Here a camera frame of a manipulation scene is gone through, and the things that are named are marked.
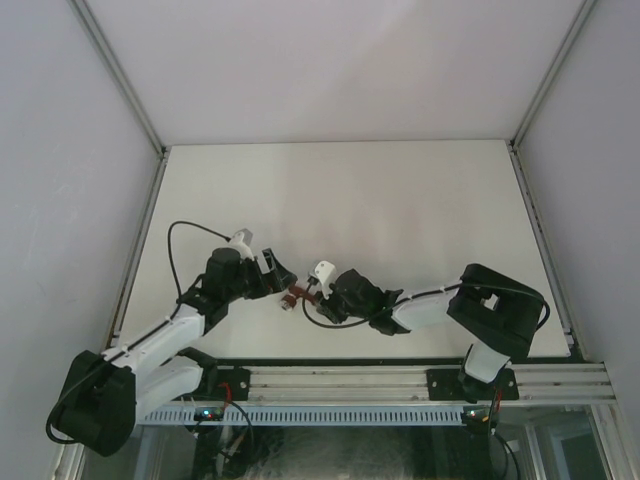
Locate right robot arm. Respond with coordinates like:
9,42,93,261
302,261,551,403

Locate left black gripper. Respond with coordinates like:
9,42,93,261
223,249,295,303

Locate black mounting plate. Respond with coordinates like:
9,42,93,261
196,367,251,401
426,368,520,403

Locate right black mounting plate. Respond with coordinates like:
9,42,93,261
426,368,520,403

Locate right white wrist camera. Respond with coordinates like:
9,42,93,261
308,260,338,299

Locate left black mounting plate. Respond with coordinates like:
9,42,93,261
196,367,251,401

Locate silver tee pipe fitting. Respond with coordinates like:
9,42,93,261
280,294,297,311

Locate brown water faucet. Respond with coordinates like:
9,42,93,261
280,284,318,311

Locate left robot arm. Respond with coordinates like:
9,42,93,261
45,247,297,457

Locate blue slotted cable duct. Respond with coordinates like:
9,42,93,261
139,405,464,427

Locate left camera black cable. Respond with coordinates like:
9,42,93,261
167,220,234,301

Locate left aluminium frame post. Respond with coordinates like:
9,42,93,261
67,0,169,201

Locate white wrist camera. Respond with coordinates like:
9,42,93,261
308,260,338,299
228,228,254,260

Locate aluminium frame post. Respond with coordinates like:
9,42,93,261
508,0,599,201
67,0,169,201

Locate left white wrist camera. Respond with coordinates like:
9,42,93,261
228,228,254,260

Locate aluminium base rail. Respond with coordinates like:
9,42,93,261
134,363,617,404

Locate right aluminium frame post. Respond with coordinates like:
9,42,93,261
508,0,599,201

